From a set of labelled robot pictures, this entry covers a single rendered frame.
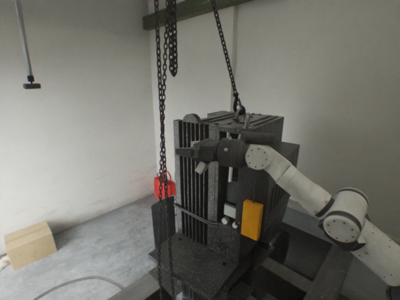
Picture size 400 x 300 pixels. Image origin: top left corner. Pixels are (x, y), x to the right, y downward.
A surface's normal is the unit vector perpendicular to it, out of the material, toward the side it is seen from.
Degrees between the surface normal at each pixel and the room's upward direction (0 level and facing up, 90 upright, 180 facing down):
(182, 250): 0
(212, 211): 90
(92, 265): 0
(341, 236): 102
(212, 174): 90
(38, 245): 90
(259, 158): 76
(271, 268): 0
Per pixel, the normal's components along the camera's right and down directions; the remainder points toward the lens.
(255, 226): -0.61, 0.24
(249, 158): -0.44, 0.03
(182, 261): 0.00, -0.95
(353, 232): -0.66, 0.42
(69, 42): 0.71, 0.22
